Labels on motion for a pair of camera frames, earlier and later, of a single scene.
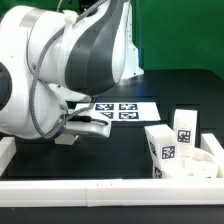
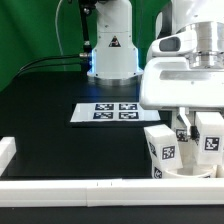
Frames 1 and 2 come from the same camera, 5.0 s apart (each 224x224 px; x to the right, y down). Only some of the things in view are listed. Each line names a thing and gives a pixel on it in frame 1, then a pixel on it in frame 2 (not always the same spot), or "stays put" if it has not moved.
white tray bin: (199, 163) -> (211, 171)
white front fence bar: (112, 192) stays put
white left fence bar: (7, 151) stays put
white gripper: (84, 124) -> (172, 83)
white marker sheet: (121, 111) stays put
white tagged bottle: (66, 139) -> (209, 151)
